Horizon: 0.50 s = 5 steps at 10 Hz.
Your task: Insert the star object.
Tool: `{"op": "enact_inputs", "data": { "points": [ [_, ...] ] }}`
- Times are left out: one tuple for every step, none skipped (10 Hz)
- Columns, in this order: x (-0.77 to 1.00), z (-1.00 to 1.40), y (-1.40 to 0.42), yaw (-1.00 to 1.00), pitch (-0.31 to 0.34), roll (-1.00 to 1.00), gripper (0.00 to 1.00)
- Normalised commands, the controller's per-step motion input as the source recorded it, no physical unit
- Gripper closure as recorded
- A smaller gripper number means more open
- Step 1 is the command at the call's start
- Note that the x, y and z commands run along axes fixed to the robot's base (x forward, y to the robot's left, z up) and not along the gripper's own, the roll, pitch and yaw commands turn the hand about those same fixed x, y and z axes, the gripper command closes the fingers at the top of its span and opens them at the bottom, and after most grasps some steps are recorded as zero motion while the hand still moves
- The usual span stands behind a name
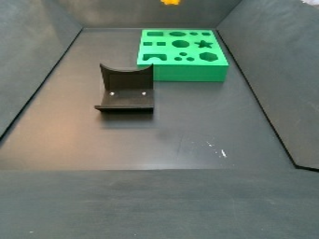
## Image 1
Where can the green shape sorter block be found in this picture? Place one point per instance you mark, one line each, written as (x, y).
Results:
(185, 55)

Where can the black curved holder stand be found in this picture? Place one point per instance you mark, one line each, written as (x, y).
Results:
(129, 89)

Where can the yellow star object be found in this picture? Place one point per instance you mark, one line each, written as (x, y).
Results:
(172, 2)

